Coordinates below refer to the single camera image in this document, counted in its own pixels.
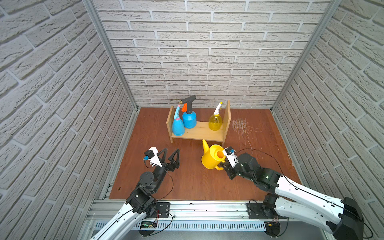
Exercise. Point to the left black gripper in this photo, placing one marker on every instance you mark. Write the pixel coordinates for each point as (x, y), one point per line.
(166, 164)

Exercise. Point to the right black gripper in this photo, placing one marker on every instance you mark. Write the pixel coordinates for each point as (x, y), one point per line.
(226, 169)

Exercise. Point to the yellow watering can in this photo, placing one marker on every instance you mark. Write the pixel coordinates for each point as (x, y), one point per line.
(213, 156)

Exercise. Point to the light blue pink spray bottle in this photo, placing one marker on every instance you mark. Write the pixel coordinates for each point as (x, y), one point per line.
(178, 128)

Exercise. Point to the wooden shelf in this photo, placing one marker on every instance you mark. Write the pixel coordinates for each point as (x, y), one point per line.
(201, 131)

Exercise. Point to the blue grey pressure sprayer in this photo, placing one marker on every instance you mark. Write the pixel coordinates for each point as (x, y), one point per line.
(189, 116)

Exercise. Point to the yellow spray bottle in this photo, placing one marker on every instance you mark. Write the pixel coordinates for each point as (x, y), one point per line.
(216, 121)

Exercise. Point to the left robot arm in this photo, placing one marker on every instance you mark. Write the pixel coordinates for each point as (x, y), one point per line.
(141, 202)

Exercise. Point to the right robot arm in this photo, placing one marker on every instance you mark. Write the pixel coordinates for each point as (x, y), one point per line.
(285, 198)

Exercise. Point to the left green circuit board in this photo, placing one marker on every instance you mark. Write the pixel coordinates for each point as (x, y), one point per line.
(148, 225)

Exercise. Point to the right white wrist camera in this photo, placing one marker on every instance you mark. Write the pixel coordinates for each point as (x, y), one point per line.
(230, 154)

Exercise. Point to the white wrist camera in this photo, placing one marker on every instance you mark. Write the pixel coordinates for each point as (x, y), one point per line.
(151, 158)
(230, 154)

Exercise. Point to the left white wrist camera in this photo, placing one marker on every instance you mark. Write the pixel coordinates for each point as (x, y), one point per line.
(151, 158)

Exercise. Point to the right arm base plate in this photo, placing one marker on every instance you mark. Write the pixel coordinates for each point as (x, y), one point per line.
(258, 210)

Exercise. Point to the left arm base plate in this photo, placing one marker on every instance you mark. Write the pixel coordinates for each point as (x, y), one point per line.
(161, 211)

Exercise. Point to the aluminium front rail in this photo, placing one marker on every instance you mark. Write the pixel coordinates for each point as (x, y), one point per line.
(235, 211)

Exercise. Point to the left corner aluminium post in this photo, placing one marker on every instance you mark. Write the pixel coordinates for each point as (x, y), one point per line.
(94, 15)

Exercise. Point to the corner aluminium post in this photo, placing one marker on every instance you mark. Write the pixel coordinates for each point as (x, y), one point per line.
(94, 15)
(321, 26)

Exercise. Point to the right corner aluminium post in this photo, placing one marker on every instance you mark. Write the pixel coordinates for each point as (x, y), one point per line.
(321, 26)

